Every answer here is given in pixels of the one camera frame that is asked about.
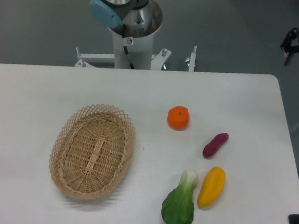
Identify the purple sweet potato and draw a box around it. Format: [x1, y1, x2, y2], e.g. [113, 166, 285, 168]
[202, 133, 229, 159]

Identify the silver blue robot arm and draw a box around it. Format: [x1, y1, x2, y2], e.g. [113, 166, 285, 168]
[89, 0, 299, 70]

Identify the orange tangerine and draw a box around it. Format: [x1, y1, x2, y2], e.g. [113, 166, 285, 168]
[167, 106, 190, 130]

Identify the yellow mango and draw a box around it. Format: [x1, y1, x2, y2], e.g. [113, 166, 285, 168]
[197, 167, 226, 209]

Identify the green bok choy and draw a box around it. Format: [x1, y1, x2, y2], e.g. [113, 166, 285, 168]
[161, 169, 199, 224]

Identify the woven wicker basket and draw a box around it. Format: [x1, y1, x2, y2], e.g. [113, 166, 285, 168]
[49, 104, 136, 200]

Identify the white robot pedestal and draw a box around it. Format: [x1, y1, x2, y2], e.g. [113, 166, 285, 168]
[109, 0, 163, 70]

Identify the black cable on pedestal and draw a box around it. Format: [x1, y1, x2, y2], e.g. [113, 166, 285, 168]
[118, 24, 139, 70]

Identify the white metal base frame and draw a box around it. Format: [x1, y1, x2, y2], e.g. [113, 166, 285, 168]
[73, 34, 199, 79]

